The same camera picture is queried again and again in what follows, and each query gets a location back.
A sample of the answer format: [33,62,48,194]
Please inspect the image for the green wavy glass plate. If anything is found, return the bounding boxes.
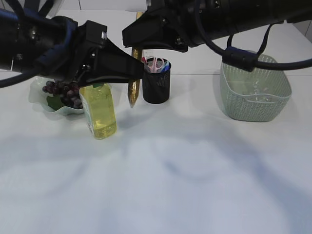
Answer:
[29,77,115,116]

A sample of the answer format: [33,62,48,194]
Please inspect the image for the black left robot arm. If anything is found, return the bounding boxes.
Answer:
[0,9,144,87]

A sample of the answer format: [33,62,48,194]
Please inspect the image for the clear plastic ruler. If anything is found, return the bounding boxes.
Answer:
[143,50,154,59]

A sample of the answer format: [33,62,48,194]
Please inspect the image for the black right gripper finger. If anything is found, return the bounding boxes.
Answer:
[122,9,188,52]

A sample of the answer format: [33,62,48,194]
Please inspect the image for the pink scissors with purple sheath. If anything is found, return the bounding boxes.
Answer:
[146,57,165,73]

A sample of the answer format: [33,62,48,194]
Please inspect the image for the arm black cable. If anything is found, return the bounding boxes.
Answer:
[195,0,312,72]
[0,0,78,89]

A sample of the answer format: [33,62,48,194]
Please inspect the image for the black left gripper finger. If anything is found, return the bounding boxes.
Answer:
[78,39,144,87]

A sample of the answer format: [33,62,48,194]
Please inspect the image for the gold glitter pen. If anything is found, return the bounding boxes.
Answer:
[127,11,144,109]

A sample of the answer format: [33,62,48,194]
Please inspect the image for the yellow tea bottle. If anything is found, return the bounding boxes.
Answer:
[79,84,117,139]

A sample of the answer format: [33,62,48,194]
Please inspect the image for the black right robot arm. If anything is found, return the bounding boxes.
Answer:
[122,0,312,53]

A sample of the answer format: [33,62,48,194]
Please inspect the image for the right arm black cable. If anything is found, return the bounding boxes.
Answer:
[195,0,312,72]

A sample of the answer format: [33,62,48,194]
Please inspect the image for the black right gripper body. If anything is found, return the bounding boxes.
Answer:
[146,0,197,52]

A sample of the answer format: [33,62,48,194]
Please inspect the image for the black mesh pen cup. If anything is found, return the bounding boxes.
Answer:
[142,63,171,104]

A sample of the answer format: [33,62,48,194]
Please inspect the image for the purple grape bunch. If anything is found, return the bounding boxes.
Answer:
[42,80,83,111]

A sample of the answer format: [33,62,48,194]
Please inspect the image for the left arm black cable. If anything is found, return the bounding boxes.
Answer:
[0,0,78,89]

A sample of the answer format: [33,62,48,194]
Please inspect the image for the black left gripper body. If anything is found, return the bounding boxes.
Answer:
[65,20,107,87]

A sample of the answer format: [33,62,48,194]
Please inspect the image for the green woven plastic basket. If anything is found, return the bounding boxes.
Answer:
[220,63,292,122]

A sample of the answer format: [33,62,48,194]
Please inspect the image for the blue scissors with sheath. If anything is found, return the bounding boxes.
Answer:
[160,61,170,73]

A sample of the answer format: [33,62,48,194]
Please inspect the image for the clear plastic sheet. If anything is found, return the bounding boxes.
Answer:
[244,79,274,102]

